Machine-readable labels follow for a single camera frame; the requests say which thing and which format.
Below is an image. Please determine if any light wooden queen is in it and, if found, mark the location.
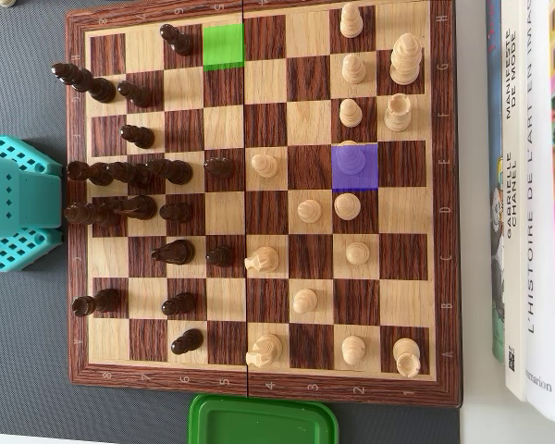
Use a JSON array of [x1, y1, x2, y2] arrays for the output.
[[335, 140, 369, 179]]

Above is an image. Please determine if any wooden chess board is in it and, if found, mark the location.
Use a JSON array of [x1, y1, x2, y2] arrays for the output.
[[64, 0, 463, 411]]

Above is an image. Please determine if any dark wooden chess piece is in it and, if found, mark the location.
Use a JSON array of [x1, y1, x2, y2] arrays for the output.
[[71, 288, 122, 318]]

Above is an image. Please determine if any light wooden pawn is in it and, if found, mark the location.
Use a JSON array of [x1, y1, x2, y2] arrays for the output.
[[250, 153, 280, 181], [297, 198, 325, 226], [339, 2, 364, 40], [340, 335, 368, 367], [339, 97, 364, 130], [340, 53, 368, 86], [291, 288, 320, 315], [344, 240, 372, 267]]

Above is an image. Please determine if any light wooden knight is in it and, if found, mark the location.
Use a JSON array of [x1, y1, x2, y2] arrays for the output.
[[244, 333, 284, 369], [243, 245, 280, 275]]

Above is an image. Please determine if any dark wooden pawn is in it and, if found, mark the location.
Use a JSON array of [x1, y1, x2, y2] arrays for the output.
[[158, 202, 194, 224], [117, 80, 154, 109], [203, 156, 236, 180], [119, 123, 156, 151], [160, 23, 195, 58], [170, 327, 204, 357], [161, 291, 197, 318], [205, 245, 237, 269]]

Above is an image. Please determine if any dark wooden knight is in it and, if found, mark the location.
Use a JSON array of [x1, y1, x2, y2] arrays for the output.
[[150, 239, 197, 266], [112, 194, 159, 222]]

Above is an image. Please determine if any dark wooden bishop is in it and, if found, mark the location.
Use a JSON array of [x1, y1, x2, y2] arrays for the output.
[[145, 158, 194, 185]]

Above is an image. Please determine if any dark wooden queen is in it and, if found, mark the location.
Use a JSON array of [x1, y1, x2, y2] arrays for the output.
[[105, 161, 154, 190]]

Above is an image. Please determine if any light wooden rook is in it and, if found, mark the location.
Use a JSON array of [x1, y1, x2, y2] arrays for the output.
[[391, 338, 423, 380], [382, 92, 414, 133]]

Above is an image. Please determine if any dark wooden rook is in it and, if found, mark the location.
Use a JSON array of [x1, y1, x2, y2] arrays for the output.
[[63, 202, 121, 228], [66, 160, 115, 188]]

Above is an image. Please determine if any green plastic container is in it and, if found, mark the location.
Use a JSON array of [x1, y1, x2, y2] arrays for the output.
[[187, 392, 339, 444]]

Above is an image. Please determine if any blue cartoon cover book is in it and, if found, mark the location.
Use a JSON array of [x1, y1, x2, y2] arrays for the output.
[[485, 0, 511, 363]]

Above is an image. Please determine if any dark wooden king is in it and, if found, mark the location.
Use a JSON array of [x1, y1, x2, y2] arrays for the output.
[[50, 63, 118, 105]]

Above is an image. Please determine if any white Manifeste de Mode book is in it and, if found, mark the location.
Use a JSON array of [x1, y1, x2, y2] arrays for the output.
[[499, 0, 529, 402]]

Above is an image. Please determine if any white L'histoire de l'art book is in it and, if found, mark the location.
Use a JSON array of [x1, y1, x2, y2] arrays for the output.
[[521, 0, 555, 426]]

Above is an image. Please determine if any dark grey table mat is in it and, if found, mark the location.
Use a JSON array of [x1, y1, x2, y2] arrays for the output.
[[0, 0, 462, 444]]

